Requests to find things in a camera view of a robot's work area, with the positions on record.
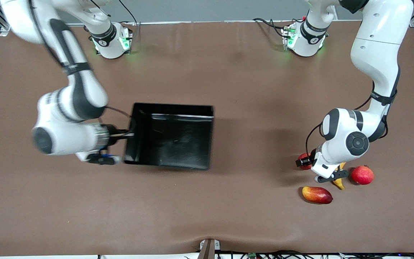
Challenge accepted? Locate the small red yellow apple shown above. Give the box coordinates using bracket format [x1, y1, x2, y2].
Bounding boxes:
[298, 153, 312, 171]

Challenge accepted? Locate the yellow banana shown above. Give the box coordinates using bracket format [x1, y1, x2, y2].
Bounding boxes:
[332, 162, 348, 190]

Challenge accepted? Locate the black plastic box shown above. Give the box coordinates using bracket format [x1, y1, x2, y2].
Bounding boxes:
[123, 103, 215, 171]

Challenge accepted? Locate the red yellow mango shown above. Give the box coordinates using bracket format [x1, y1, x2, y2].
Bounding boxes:
[302, 186, 334, 205]

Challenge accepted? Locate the red pomegranate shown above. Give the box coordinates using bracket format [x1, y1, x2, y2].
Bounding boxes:
[351, 165, 375, 186]

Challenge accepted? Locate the brown table cover sheet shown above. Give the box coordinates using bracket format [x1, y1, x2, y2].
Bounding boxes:
[0, 20, 414, 256]

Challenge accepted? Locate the black right arm base cable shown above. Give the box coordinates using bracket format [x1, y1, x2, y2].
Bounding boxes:
[117, 0, 141, 27]

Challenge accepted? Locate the black arm base cable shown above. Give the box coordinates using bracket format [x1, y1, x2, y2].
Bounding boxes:
[117, 0, 141, 27]
[253, 18, 286, 38]

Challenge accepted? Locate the silver table edge rail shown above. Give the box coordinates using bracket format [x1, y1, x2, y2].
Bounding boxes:
[0, 19, 358, 27]

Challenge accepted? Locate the metal camera mount clamp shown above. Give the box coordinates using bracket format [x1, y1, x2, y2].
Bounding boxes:
[199, 238, 221, 259]

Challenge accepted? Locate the black left arm base cable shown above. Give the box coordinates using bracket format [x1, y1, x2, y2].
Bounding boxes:
[253, 18, 286, 38]

